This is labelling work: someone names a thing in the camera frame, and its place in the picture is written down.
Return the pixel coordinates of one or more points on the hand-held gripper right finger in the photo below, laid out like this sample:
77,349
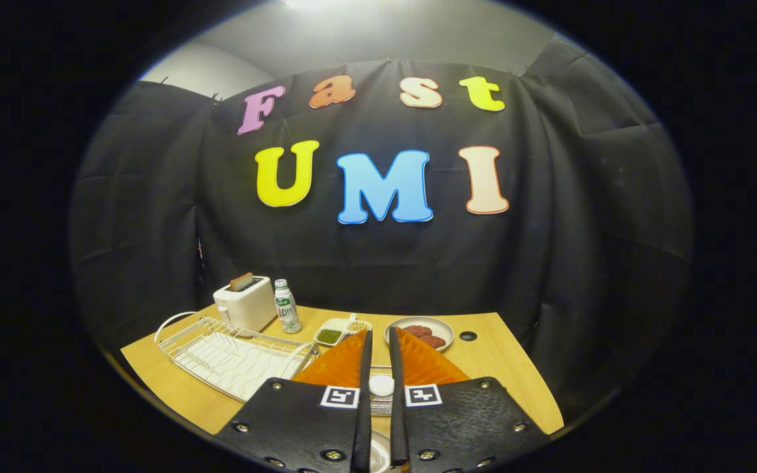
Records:
397,420

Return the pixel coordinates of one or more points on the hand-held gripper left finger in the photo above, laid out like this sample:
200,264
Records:
362,420

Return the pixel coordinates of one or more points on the beige round plate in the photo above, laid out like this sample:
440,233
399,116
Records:
378,453

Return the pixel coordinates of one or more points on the white divided dish with beans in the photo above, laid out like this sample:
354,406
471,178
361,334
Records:
339,324

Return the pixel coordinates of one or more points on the beige plate with meat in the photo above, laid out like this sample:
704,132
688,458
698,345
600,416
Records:
441,326

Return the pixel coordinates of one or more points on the red meat slice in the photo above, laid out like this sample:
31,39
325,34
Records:
434,341
418,330

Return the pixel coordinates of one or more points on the white plastic bottle green label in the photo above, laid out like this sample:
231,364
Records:
286,312

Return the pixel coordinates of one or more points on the white drip tray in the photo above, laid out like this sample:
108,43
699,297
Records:
234,364

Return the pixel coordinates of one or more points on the white toaster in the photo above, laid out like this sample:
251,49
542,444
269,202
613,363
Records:
250,305

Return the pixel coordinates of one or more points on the toast slice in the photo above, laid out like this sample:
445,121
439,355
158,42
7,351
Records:
242,282

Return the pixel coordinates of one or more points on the black backdrop cloth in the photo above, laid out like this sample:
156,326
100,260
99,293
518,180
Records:
549,230

